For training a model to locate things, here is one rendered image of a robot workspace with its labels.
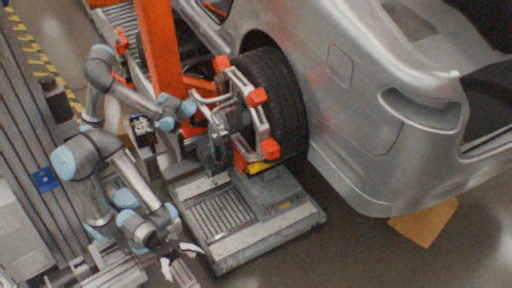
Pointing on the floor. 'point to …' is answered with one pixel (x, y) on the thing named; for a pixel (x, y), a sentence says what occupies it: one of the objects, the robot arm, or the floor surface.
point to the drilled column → (152, 169)
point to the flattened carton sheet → (424, 222)
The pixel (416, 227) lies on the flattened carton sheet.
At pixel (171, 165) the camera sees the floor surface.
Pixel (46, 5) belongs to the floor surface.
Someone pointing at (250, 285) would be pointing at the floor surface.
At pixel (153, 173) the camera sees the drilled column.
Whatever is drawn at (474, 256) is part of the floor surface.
